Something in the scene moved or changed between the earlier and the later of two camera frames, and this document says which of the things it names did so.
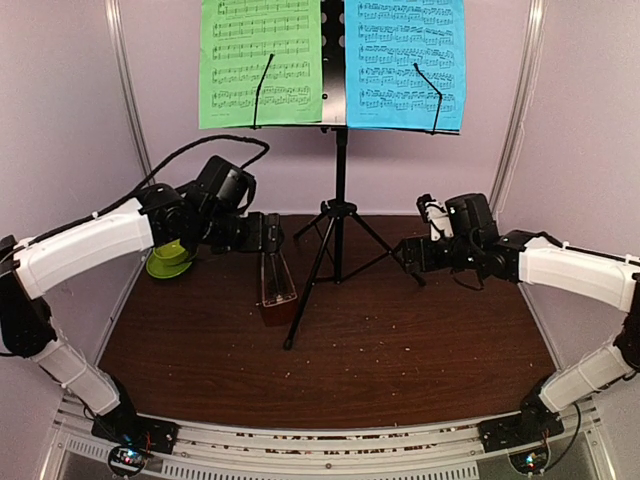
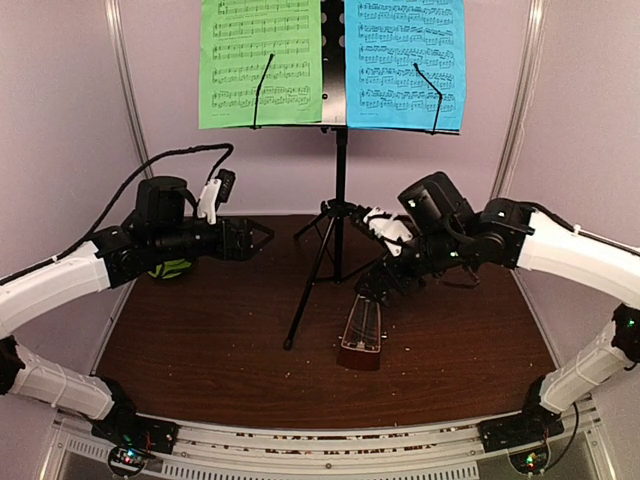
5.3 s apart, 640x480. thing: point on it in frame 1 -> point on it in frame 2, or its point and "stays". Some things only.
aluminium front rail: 449,450 stays
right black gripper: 408,246 -> 404,283
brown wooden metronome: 279,297 -> 362,341
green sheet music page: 237,38 stays
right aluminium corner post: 535,31 stays
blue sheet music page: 383,41 stays
